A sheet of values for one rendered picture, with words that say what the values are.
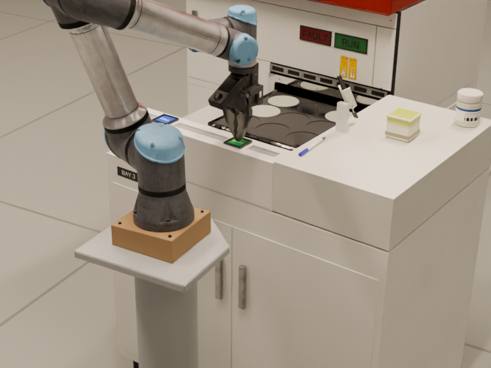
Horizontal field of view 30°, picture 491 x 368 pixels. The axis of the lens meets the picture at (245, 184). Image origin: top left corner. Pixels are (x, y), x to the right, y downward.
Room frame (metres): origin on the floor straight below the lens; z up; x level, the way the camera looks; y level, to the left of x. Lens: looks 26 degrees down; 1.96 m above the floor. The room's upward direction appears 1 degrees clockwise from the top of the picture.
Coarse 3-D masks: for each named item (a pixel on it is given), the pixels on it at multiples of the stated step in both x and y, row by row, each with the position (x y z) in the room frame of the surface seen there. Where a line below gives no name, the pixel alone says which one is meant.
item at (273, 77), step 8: (272, 72) 2.91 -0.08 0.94; (272, 80) 2.90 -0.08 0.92; (280, 80) 2.88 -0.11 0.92; (288, 80) 2.87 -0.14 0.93; (296, 80) 2.85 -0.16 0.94; (304, 80) 2.84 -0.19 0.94; (272, 88) 2.90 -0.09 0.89; (304, 88) 2.83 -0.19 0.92; (312, 88) 2.81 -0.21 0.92; (320, 88) 2.79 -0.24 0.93; (328, 88) 2.77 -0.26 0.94; (336, 88) 2.77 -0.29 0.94; (336, 96) 2.76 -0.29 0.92; (360, 96) 2.71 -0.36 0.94; (368, 96) 2.70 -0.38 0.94; (368, 104) 2.69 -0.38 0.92
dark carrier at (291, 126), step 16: (272, 96) 2.80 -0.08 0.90; (240, 112) 2.65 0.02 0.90; (288, 112) 2.66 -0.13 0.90; (304, 112) 2.66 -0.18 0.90; (320, 112) 2.67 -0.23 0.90; (256, 128) 2.53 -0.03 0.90; (272, 128) 2.54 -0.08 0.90; (288, 128) 2.54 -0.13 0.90; (304, 128) 2.54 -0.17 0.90; (320, 128) 2.54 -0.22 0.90; (288, 144) 2.42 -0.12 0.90
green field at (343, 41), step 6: (336, 36) 2.77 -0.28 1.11; (342, 36) 2.76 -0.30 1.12; (336, 42) 2.77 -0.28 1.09; (342, 42) 2.76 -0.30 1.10; (348, 42) 2.75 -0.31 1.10; (354, 42) 2.74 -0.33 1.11; (360, 42) 2.72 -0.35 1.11; (348, 48) 2.75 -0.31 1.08; (354, 48) 2.73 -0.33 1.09; (360, 48) 2.72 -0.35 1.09
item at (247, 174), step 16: (160, 112) 2.50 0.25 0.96; (192, 128) 2.39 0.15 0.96; (208, 128) 2.38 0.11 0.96; (192, 144) 2.31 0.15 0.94; (208, 144) 2.28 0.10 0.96; (224, 144) 2.27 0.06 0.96; (256, 144) 2.28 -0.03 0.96; (192, 160) 2.32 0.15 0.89; (208, 160) 2.28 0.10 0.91; (224, 160) 2.25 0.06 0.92; (240, 160) 2.22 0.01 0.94; (256, 160) 2.19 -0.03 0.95; (272, 160) 2.17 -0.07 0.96; (192, 176) 2.32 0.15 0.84; (208, 176) 2.28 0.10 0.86; (224, 176) 2.25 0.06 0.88; (240, 176) 2.22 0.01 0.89; (256, 176) 2.19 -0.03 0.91; (272, 176) 2.16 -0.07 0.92; (224, 192) 2.25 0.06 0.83; (240, 192) 2.22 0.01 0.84; (256, 192) 2.19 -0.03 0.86; (272, 192) 2.16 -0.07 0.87; (272, 208) 2.16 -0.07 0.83
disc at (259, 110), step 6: (252, 108) 2.69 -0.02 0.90; (258, 108) 2.69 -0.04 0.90; (264, 108) 2.69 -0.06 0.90; (270, 108) 2.70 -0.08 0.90; (276, 108) 2.70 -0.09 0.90; (252, 114) 2.64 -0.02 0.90; (258, 114) 2.64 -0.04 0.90; (264, 114) 2.65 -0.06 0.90; (270, 114) 2.65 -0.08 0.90; (276, 114) 2.65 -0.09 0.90
